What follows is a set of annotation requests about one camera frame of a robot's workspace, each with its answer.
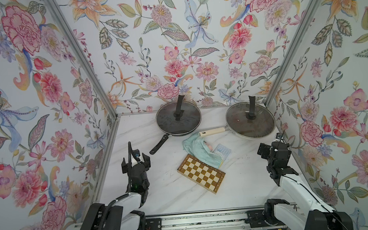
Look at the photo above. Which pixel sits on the wooden chessboard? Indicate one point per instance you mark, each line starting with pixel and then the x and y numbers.
pixel 202 174

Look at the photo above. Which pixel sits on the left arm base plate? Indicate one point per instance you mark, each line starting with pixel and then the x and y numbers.
pixel 152 224

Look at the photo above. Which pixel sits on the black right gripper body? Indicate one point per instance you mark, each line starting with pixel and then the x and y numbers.
pixel 271 150

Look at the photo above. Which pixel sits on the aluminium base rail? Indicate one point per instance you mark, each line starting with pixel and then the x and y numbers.
pixel 218 220

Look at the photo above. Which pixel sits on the aluminium corner frame right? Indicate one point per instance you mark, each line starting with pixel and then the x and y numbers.
pixel 303 27

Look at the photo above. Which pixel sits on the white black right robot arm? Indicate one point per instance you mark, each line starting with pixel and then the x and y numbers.
pixel 316 214

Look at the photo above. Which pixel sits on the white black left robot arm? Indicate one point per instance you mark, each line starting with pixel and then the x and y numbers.
pixel 122 213

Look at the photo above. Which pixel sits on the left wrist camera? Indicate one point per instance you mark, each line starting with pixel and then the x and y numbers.
pixel 136 155

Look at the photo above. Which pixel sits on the light green cloth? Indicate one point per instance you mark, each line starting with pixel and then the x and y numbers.
pixel 196 146

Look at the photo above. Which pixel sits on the brown frying pan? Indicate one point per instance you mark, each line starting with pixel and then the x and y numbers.
pixel 211 131

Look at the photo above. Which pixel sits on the aluminium corner frame left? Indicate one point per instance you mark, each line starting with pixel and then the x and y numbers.
pixel 56 13

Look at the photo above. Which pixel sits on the pink small box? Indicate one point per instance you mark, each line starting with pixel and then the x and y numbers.
pixel 209 146

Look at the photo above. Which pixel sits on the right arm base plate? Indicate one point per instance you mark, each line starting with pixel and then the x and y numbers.
pixel 257 219

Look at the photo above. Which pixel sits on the yellow blue calculator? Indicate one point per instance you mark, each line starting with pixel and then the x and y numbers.
pixel 222 151

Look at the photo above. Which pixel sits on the black frying pan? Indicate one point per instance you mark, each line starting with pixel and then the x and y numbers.
pixel 175 125

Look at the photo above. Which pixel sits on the aluminium corner frame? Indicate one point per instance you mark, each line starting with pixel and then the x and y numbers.
pixel 303 27
pixel 56 13

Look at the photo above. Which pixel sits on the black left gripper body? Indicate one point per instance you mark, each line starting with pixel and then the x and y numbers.
pixel 146 165

